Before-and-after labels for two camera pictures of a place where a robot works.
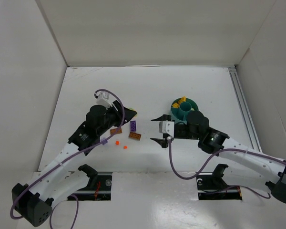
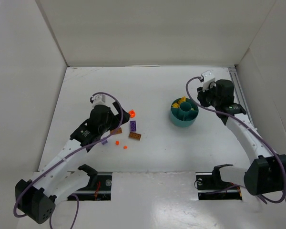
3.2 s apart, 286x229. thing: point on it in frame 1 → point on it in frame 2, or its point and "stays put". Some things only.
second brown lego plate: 116,131 stays put
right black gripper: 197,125 → 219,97
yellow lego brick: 176,105 stays put
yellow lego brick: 183,99 stays put
